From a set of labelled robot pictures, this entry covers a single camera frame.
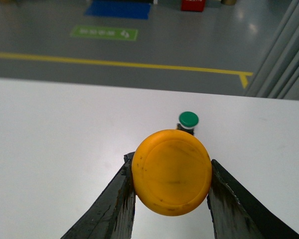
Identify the right potted plant gold pot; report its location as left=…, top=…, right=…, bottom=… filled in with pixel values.
left=221, top=0, right=237, bottom=5

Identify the green floor sign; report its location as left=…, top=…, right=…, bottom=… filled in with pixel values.
left=70, top=25, right=139, bottom=41

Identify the yellow mushroom push button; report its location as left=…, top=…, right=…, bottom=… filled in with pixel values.
left=132, top=129, right=212, bottom=217

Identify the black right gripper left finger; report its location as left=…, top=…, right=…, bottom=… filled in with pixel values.
left=62, top=152, right=136, bottom=239

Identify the left potted plant gold pot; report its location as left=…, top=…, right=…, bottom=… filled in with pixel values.
left=0, top=0, right=16, bottom=4

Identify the green mushroom push button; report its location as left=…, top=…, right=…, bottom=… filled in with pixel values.
left=176, top=111, right=199, bottom=135

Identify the grey curtain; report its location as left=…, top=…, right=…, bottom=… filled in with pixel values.
left=244, top=0, right=299, bottom=101

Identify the red fire extinguisher cabinet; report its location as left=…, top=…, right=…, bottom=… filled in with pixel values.
left=181, top=0, right=206, bottom=12

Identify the potted plant gold pot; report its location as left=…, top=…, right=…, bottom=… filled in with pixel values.
left=0, top=0, right=16, bottom=4
left=221, top=0, right=237, bottom=5

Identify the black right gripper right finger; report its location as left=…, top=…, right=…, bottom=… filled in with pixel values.
left=207, top=159, right=299, bottom=239

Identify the blue floor mat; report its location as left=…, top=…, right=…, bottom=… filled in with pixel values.
left=84, top=0, right=152, bottom=19

